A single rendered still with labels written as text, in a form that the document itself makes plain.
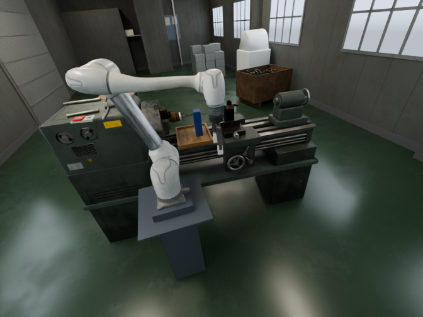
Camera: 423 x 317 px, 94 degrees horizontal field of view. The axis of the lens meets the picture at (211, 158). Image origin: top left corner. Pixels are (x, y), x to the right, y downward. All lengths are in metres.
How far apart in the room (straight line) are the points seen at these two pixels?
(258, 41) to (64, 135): 5.03
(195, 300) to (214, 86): 1.52
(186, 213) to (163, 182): 0.26
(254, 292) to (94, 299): 1.25
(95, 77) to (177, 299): 1.58
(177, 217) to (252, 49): 5.00
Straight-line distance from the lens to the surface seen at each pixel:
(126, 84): 1.00
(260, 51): 5.80
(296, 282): 1.92
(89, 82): 1.03
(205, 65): 7.64
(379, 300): 2.09
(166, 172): 1.13
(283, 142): 1.99
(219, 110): 1.01
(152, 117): 1.57
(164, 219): 1.29
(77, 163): 1.71
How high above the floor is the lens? 1.71
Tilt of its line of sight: 35 degrees down
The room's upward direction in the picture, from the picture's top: 6 degrees counter-clockwise
